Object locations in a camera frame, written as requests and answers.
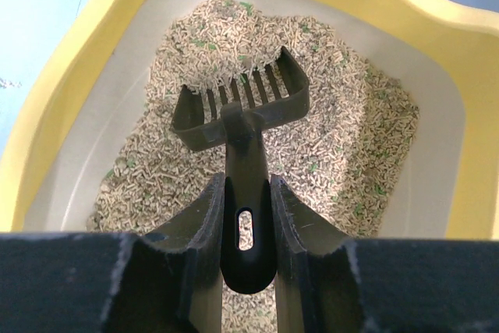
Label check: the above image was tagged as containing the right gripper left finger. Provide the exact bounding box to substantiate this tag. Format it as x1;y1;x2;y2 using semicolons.
103;173;225;332

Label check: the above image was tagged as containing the black litter scoop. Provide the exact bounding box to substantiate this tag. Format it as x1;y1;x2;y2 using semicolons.
172;47;310;294

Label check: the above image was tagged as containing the yellow litter box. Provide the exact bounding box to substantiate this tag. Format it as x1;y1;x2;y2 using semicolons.
1;0;498;239

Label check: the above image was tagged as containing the beige cat litter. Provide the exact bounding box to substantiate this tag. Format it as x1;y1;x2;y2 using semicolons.
87;0;419;236

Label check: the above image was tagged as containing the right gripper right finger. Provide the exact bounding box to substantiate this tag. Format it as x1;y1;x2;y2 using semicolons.
271;175;364;332

